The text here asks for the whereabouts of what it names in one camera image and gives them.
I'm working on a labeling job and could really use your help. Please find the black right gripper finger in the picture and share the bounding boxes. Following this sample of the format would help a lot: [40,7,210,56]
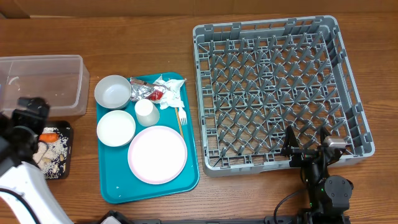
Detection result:
[280,126,299,156]
[320,126,331,145]

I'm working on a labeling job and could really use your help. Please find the orange carrot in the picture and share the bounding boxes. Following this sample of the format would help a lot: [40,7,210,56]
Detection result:
[39,133,60,143]

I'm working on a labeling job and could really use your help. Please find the rice and peanut scraps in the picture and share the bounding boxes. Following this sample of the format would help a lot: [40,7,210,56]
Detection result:
[32,127,69,180]

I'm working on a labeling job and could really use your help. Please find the white bowl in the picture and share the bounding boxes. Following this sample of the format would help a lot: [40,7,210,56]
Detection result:
[96,110,136,147]

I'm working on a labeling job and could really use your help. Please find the grey bowl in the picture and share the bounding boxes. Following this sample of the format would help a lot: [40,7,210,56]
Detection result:
[95,75,132,110]

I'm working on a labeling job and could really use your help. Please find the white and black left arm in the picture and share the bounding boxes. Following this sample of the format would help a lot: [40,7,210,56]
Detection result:
[1,97,72,223]

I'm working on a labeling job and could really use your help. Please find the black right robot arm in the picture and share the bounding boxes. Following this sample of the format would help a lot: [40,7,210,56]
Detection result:
[281,126,354,223]

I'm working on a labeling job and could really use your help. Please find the black waste tray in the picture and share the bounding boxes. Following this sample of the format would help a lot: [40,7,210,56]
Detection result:
[37,120,75,180]

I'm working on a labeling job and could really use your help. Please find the grey plastic dishwasher rack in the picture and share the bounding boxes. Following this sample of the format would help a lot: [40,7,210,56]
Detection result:
[193,16,375,177]

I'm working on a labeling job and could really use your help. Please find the clear plastic bin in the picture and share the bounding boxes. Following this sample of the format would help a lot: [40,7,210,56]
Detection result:
[1,55,90,117]

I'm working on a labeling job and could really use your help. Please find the white plastic fork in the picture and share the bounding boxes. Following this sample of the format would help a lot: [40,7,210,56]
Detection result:
[178,106,187,126]

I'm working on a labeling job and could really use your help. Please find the wooden chopstick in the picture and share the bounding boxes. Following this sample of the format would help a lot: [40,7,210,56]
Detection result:
[174,108,184,138]

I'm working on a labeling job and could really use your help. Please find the crumpled foil wrapper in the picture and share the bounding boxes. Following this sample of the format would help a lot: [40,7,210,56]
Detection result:
[130,77,165,101]

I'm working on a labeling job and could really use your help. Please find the crumpled white napkin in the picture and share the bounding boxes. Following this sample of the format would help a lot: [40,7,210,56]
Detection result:
[154,76,185,110]

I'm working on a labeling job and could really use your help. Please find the translucent plastic cup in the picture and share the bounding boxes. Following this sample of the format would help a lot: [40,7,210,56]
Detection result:
[134,99,160,127]

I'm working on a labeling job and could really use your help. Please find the teal plastic tray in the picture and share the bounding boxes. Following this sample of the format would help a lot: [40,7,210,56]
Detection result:
[98,85,200,203]

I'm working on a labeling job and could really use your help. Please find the red sauce packet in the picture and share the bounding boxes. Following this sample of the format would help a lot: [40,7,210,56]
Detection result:
[147,90,164,101]

